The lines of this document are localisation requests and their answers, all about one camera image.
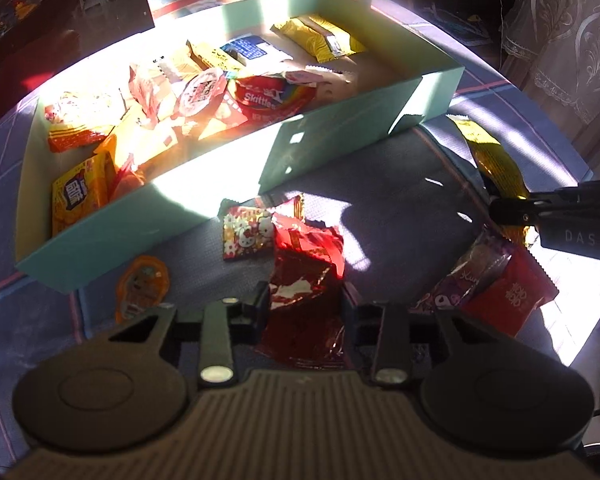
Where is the shiny gold snack packet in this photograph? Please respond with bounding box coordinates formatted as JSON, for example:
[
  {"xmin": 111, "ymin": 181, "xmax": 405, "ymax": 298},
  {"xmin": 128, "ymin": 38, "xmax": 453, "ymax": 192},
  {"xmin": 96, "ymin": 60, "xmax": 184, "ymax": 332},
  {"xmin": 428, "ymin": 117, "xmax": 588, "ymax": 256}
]
[{"xmin": 447, "ymin": 115, "xmax": 538, "ymax": 248}]

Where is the orange jelly cup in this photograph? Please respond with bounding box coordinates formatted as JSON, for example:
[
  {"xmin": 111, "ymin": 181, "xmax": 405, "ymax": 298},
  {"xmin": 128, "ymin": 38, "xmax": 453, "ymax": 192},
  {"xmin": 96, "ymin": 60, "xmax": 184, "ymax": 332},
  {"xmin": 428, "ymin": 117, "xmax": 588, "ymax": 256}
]
[{"xmin": 115, "ymin": 255, "xmax": 171, "ymax": 323}]

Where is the blue plaid tablecloth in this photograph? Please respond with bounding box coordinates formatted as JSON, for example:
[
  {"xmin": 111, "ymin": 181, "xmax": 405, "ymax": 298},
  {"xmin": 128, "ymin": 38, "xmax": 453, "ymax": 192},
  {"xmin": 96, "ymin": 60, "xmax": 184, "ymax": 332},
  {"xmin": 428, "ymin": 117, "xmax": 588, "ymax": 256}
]
[{"xmin": 0, "ymin": 5, "xmax": 600, "ymax": 371}]

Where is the round pudding cup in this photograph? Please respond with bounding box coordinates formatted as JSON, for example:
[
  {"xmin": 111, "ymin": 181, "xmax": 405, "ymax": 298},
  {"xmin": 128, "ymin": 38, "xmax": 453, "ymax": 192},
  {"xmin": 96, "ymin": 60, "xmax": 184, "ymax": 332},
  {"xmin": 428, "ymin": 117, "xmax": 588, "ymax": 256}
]
[{"xmin": 177, "ymin": 67, "xmax": 228, "ymax": 118}]

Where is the blue snack packet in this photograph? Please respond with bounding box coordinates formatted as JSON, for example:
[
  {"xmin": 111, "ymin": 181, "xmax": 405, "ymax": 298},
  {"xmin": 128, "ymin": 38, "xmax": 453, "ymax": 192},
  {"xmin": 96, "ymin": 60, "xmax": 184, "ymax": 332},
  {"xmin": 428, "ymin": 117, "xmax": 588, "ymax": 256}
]
[{"xmin": 220, "ymin": 34, "xmax": 286, "ymax": 66}]

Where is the lace curtain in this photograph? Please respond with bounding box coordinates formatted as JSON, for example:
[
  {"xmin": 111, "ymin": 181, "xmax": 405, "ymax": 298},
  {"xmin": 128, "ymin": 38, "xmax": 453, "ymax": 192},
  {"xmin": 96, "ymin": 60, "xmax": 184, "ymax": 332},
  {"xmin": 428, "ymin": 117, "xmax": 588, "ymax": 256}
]
[{"xmin": 500, "ymin": 0, "xmax": 600, "ymax": 126}]

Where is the purple snack packet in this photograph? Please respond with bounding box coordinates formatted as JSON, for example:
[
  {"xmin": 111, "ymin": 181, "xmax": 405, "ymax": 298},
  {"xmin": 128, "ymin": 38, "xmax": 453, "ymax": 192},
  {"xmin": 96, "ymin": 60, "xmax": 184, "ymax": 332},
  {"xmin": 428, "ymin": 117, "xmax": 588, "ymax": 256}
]
[{"xmin": 412, "ymin": 230, "xmax": 513, "ymax": 316}]

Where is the red cartoon print packet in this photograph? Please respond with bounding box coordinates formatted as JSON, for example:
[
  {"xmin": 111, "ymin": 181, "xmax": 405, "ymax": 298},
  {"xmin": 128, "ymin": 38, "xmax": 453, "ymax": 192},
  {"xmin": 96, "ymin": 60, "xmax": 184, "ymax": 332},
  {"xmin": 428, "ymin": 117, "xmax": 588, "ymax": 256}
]
[{"xmin": 222, "ymin": 205, "xmax": 276, "ymax": 261}]

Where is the mint green cardboard box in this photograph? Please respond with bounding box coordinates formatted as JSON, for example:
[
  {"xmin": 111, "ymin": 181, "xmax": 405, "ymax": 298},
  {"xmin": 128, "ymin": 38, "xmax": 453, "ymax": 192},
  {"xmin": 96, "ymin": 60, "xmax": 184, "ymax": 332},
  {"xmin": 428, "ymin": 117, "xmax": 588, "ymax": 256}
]
[{"xmin": 14, "ymin": 0, "xmax": 466, "ymax": 295}]

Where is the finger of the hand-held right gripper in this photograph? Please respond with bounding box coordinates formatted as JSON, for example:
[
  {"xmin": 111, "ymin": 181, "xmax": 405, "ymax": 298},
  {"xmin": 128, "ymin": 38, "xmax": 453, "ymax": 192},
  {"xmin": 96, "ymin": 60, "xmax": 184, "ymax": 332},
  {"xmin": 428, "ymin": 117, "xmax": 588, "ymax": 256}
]
[{"xmin": 489, "ymin": 179, "xmax": 600, "ymax": 227}]

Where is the gold packet with grey seam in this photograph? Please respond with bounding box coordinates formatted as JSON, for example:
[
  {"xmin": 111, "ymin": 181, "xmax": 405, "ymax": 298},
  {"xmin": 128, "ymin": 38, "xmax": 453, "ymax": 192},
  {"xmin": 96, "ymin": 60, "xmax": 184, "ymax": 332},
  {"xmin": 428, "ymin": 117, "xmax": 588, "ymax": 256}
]
[{"xmin": 271, "ymin": 14, "xmax": 368, "ymax": 64}]

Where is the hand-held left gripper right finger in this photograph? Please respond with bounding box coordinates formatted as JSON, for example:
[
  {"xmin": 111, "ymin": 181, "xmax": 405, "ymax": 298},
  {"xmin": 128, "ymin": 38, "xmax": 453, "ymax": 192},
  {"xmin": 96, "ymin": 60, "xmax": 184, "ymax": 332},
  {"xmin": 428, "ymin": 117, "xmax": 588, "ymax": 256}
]
[{"xmin": 343, "ymin": 284, "xmax": 506, "ymax": 386}]

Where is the red crinkled snack packet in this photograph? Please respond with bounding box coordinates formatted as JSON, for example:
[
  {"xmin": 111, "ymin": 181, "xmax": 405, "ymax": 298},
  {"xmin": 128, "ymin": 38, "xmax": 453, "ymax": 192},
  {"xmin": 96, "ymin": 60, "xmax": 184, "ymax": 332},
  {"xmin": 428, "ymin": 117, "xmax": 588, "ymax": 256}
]
[{"xmin": 255, "ymin": 192, "xmax": 348, "ymax": 368}]

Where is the red rainbow candy packet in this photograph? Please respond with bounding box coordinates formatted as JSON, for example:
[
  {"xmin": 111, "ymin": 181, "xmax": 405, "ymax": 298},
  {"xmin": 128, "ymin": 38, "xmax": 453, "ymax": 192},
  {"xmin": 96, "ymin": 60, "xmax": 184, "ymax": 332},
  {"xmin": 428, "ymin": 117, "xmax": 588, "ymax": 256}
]
[{"xmin": 227, "ymin": 74, "xmax": 331, "ymax": 123}]

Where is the orange striped wafer packet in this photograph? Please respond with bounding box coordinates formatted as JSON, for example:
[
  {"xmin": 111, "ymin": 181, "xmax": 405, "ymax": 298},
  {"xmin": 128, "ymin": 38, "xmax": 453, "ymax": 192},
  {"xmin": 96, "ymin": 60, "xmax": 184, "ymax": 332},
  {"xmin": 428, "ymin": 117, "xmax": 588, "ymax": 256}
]
[{"xmin": 46, "ymin": 127, "xmax": 108, "ymax": 155}]

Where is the white red cartoon packet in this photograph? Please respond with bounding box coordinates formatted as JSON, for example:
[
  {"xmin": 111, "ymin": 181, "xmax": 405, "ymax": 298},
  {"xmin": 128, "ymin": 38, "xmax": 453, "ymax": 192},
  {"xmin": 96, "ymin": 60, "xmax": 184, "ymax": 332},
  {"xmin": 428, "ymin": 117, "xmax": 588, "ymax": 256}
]
[{"xmin": 44, "ymin": 91, "xmax": 126, "ymax": 126}]

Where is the small red packet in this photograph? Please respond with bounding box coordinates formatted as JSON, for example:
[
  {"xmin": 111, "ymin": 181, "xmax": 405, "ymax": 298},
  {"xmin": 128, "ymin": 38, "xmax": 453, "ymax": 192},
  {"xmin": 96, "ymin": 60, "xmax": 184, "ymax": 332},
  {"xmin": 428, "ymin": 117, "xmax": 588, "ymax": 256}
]
[{"xmin": 462, "ymin": 247, "xmax": 561, "ymax": 338}]

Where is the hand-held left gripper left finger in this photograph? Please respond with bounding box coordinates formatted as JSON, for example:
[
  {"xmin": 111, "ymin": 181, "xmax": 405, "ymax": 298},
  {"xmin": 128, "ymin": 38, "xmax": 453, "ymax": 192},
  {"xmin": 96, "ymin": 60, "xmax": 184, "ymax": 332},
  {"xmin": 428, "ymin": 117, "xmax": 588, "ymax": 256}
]
[{"xmin": 107, "ymin": 282, "xmax": 272, "ymax": 387}]

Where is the red white crumpled packet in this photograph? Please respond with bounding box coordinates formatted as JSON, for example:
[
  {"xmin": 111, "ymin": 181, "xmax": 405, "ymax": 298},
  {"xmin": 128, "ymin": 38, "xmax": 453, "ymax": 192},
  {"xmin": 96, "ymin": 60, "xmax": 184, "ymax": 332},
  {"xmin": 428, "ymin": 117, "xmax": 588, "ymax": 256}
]
[{"xmin": 127, "ymin": 62, "xmax": 181, "ymax": 121}]

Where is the yellow cracker packet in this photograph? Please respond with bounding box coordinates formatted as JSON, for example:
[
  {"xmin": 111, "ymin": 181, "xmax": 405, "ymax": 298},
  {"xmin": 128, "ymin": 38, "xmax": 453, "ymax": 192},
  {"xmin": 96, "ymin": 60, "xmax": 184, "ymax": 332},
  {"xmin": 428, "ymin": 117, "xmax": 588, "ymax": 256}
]
[{"xmin": 51, "ymin": 152, "xmax": 118, "ymax": 238}]

